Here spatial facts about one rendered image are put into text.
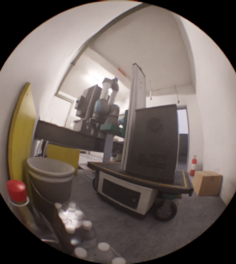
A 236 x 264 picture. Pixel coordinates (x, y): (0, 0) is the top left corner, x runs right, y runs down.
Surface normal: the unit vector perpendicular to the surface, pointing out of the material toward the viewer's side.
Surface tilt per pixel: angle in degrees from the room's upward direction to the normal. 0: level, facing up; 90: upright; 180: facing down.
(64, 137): 90
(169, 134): 90
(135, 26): 180
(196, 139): 90
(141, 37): 180
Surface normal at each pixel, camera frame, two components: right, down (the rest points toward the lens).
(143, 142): -0.63, -0.25
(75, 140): 0.74, -0.04
